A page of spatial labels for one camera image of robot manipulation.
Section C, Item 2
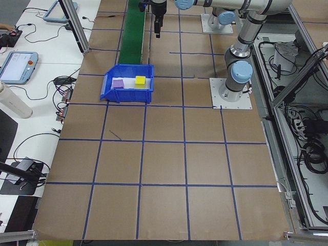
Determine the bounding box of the yellow cube block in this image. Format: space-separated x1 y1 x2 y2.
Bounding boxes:
135 75 147 89

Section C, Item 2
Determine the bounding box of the purple cube block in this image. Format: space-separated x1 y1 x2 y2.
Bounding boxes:
112 78 126 90

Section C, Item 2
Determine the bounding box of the green conveyor belt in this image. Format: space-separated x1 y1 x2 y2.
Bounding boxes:
119 0 147 65

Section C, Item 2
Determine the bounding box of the white paper sheet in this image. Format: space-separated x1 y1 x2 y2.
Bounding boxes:
110 76 151 91

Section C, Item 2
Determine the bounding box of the blue plastic storage bin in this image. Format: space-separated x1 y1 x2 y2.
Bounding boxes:
99 64 155 104

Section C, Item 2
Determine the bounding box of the small black box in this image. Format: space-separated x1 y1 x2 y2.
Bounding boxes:
53 76 77 86

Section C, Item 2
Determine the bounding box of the small circuit board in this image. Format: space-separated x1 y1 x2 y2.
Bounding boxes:
61 87 74 102
55 105 69 124

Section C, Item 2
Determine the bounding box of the grey blue teach pendant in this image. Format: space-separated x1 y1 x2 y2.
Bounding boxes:
0 51 39 85
43 0 79 23

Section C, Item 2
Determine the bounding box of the white crumpled bag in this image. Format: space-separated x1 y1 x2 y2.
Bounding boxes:
273 42 299 72

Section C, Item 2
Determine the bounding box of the black device with red light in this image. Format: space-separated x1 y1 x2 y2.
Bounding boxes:
0 29 23 48

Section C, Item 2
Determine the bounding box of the white power strip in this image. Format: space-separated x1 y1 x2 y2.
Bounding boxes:
288 110 307 139

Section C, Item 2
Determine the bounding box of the black power brick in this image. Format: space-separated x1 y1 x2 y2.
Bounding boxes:
303 119 325 135

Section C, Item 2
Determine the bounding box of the black flat screen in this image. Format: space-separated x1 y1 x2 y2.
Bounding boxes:
0 109 19 161

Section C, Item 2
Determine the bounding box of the small grey device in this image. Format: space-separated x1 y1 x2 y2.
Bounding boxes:
15 157 36 171

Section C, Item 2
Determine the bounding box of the aluminium profile bar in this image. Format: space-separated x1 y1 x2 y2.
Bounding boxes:
283 230 328 240
0 230 39 243

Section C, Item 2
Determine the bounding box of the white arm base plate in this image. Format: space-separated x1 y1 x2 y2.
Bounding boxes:
209 77 253 110
200 13 234 34

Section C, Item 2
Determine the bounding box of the red brown wire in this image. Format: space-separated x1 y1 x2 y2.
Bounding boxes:
95 14 126 20

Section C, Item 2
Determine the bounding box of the aluminium profile post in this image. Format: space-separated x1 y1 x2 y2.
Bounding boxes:
58 0 91 54

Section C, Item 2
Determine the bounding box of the V-shaped metal bar frame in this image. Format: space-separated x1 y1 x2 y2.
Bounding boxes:
252 0 328 233

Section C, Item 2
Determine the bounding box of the black cable coil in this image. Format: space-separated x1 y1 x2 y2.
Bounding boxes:
297 139 328 176

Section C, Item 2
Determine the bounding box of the black stand base plate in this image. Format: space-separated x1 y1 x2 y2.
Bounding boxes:
0 160 45 196

